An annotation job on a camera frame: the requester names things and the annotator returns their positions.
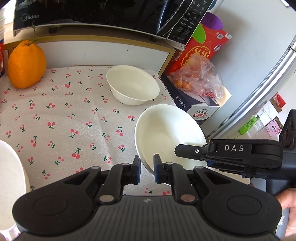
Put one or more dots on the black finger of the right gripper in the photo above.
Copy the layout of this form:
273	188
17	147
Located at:
191	152

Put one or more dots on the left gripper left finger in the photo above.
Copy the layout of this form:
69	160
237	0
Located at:
114	180

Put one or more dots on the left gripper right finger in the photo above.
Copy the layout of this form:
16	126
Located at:
174	175

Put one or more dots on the large cream bowl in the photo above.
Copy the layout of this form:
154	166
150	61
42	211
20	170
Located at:
159	129

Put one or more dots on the plain white plate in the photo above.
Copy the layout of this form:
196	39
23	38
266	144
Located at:
14	184

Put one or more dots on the person right hand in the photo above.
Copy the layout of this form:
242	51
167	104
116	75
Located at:
287	200

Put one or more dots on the green bottle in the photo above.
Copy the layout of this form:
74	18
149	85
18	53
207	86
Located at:
246	127

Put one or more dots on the Ganten water carton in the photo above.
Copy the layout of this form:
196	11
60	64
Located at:
198	107

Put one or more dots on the cherry print tablecloth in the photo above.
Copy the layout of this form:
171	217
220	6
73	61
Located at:
68	122

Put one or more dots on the plastic bag of fruit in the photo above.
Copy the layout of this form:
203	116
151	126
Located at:
199	77

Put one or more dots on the medium cream bowl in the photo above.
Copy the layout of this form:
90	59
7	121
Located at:
131	85

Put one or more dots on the red gift box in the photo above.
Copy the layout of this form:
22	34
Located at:
204	41

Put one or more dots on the silver refrigerator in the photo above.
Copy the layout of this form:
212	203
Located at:
255	63

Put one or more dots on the black Midea microwave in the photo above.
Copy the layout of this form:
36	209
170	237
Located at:
171	20

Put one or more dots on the large orange on table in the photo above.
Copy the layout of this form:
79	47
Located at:
26	65

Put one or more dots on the red lidded can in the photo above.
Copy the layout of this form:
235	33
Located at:
1	59

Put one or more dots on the stack of white cups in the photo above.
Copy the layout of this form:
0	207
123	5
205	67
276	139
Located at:
2	27

